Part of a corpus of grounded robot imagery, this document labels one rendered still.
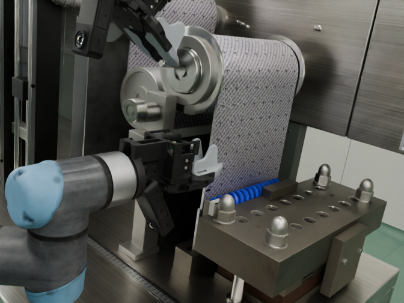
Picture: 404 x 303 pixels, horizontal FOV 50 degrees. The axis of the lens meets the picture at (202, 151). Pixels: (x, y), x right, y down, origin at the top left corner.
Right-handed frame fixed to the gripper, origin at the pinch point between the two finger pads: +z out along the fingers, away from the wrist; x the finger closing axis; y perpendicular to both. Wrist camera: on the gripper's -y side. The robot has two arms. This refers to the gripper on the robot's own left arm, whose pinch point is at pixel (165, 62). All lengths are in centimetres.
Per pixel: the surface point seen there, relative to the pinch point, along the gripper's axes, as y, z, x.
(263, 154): 1.1, 27.0, -8.1
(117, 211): -23.6, 27.9, 17.2
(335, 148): 114, 256, 87
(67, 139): -13, 41, 69
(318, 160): 103, 265, 98
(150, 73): -0.1, 4.8, 7.4
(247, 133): 0.9, 18.9, -8.1
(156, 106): -6.0, 4.5, 0.5
